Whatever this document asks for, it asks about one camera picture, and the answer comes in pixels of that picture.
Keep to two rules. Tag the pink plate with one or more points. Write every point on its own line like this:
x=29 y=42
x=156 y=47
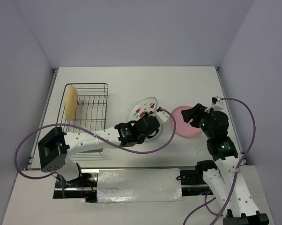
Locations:
x=184 y=129

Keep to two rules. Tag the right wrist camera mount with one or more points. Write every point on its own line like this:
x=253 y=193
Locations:
x=217 y=105

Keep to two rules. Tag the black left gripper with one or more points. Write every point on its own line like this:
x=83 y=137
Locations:
x=147 y=114

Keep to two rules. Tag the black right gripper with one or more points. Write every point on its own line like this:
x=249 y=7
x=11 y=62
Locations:
x=195 y=113

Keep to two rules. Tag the silver foil tape cover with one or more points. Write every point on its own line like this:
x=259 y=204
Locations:
x=138 y=186

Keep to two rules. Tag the metal wire dish rack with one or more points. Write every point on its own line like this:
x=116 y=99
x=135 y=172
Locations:
x=91 y=107

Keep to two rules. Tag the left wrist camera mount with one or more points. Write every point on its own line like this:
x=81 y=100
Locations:
x=161 y=115

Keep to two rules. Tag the white plate blue rim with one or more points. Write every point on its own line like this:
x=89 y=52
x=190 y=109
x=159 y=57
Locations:
x=147 y=105

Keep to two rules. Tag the yellow plate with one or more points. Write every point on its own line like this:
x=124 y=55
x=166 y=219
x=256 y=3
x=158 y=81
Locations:
x=71 y=103

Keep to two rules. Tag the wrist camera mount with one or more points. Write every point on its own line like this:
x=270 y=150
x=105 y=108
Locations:
x=161 y=115
x=217 y=105

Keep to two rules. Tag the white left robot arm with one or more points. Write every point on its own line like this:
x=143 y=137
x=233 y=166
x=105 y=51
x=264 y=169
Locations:
x=57 y=146

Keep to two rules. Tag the white strawberry pattern plate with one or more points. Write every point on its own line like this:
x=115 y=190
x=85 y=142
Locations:
x=155 y=135

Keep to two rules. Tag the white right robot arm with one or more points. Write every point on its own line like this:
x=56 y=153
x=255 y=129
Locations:
x=222 y=173

